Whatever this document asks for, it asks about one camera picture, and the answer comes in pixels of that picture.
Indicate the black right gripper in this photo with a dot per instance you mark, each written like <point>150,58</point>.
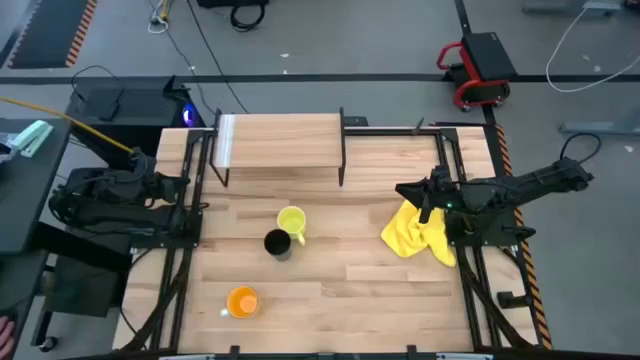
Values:
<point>445,190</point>

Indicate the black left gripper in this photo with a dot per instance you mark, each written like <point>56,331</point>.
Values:
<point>175,187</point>

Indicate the black cup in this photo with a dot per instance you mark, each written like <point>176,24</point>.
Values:
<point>277,242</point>

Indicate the yellow-green mug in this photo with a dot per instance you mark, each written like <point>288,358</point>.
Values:
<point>291,220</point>

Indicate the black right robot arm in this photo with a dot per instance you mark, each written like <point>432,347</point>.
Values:
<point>525,182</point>

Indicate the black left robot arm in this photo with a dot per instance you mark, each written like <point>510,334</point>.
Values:
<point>100,192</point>

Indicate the yellow cloth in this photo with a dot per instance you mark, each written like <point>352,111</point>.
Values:
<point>410,235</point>

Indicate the black computer tower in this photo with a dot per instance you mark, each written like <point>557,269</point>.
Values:
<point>130,107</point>

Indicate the black adapter box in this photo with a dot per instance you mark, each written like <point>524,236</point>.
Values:
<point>111,106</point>

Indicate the black rolling cart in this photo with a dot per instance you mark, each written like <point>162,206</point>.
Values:
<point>85,285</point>

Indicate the orange black hazard tape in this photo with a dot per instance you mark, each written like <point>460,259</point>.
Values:
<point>530,270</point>

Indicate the black desk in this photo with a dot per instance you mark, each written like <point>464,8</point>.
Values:
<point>25,200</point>

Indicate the mint green stapler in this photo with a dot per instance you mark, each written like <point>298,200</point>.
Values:
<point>32,137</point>

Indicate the red and black rolling stool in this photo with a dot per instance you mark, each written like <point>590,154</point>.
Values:
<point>487,55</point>

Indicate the grey metal stand foot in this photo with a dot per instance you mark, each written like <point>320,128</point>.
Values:
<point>600,125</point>
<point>570,6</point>

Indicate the black mat with orange stripes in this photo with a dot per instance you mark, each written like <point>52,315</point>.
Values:
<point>50,30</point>

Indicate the person's hand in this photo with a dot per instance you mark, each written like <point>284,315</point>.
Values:
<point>6,337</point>

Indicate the black metal table frame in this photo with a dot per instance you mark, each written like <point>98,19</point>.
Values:
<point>390,131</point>

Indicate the wooden shelf with black frame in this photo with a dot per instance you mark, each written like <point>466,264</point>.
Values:
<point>280,140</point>

